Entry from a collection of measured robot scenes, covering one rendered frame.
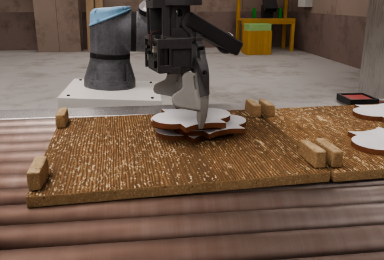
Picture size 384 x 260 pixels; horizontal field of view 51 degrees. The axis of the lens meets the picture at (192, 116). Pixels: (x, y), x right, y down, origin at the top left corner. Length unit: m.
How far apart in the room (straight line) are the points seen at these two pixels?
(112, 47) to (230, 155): 0.62
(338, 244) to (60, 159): 0.41
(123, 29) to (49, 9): 8.95
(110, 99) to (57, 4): 9.02
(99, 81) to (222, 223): 0.75
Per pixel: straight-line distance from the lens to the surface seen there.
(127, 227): 0.49
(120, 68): 1.17
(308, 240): 0.48
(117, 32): 1.16
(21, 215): 0.55
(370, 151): 0.70
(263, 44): 9.25
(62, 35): 10.07
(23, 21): 10.78
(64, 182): 0.57
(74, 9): 9.98
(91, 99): 1.07
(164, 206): 0.53
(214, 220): 0.50
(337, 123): 0.84
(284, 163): 0.62
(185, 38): 0.64
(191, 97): 0.64
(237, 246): 0.46
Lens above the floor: 1.17
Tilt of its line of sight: 16 degrees down
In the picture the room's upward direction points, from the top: straight up
